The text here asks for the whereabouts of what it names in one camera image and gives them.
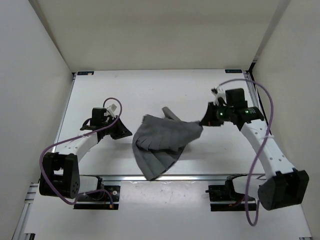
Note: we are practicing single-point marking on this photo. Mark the grey pleated skirt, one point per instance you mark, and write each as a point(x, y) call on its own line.
point(159, 142)

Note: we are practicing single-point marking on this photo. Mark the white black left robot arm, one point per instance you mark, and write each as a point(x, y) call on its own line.
point(62, 168)

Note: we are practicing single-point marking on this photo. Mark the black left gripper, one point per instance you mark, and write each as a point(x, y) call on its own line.
point(122, 130)

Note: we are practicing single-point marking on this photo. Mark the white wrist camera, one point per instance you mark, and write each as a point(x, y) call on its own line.
point(111, 110)
point(220, 95)

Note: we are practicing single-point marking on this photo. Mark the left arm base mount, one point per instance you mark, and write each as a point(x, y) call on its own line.
point(92, 183)

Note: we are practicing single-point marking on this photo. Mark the blue label left corner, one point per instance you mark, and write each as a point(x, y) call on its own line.
point(85, 73)

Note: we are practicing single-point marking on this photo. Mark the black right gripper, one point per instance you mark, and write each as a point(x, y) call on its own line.
point(209, 119)

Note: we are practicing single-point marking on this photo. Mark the blue label corner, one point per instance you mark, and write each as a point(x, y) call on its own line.
point(85, 73)
point(233, 71)

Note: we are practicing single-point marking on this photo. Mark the blue label right corner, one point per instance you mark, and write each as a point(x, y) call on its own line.
point(233, 71)

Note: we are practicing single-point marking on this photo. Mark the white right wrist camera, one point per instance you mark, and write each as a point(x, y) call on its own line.
point(220, 95)

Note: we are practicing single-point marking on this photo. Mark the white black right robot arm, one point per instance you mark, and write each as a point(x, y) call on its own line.
point(284, 185)

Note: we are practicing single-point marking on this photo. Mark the aluminium frame rail left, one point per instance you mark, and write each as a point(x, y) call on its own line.
point(29, 198)

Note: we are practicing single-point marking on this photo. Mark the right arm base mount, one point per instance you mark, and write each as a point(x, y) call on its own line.
point(223, 198)

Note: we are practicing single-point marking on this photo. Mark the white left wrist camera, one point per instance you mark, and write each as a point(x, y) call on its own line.
point(111, 110)

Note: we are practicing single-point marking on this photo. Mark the aluminium frame rail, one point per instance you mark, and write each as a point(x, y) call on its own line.
point(254, 93)
point(29, 198)

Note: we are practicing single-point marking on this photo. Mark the aluminium frame rail right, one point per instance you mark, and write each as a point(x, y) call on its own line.
point(254, 93)

